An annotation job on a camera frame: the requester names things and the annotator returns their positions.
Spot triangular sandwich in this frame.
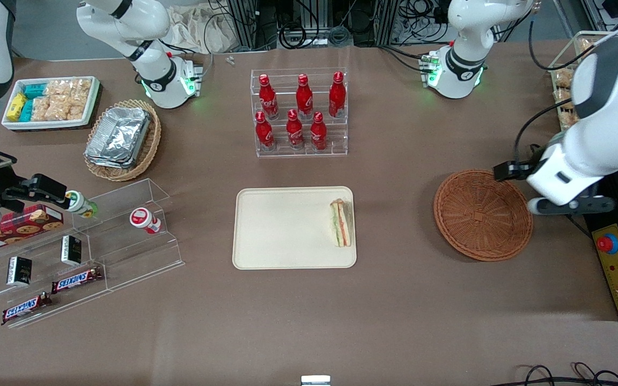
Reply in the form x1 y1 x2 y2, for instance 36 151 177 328
330 198 354 248

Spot round brown wicker basket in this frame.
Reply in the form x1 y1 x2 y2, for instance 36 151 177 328
433 169 534 262

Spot white rectangular snack tray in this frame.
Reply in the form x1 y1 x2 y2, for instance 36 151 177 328
1 76 101 131

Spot oval light wicker basket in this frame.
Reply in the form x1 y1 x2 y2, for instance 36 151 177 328
84 99 162 182

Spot beige plastic tray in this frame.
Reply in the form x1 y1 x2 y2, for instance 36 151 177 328
232 186 357 270

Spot red tartan cookie box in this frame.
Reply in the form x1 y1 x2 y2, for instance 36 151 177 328
0 204 65 255

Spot green capped yogurt bottle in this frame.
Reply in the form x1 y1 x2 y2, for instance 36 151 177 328
65 190 98 219

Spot small black white box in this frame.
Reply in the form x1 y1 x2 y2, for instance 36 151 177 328
61 235 83 267
7 256 33 286

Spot yellow snack packet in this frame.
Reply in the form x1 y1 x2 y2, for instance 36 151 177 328
7 92 28 122

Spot clear bag of crackers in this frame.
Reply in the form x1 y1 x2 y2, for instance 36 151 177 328
70 78 93 100
45 79 72 100
31 96 52 122
47 98 87 122

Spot stacked aluminium foil trays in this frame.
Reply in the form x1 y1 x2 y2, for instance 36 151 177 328
85 107 152 169

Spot brown snickers bar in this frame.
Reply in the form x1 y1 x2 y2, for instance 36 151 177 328
51 266 104 294
2 292 53 325

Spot red capped yogurt bottle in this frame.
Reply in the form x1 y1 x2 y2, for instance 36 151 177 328
129 207 163 235

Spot clear acrylic stepped shelf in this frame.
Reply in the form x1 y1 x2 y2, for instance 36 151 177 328
0 179 185 329

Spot clear acrylic bottle rack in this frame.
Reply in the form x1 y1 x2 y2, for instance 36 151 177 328
250 68 349 158

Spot red cola bottle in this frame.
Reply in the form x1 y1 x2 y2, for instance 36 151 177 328
296 74 314 120
258 74 279 120
328 71 347 118
255 112 276 151
286 109 305 150
310 112 328 151

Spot beige crumpled cloth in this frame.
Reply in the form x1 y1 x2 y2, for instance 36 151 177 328
167 5 241 54

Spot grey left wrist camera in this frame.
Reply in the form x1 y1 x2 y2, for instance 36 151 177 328
527 195 616 217

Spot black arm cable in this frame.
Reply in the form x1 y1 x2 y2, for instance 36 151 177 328
513 11 599 167

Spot black floor cables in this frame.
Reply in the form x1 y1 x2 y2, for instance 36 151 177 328
510 362 618 386

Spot tangled black background cables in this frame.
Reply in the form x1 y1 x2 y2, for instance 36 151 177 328
207 0 452 73

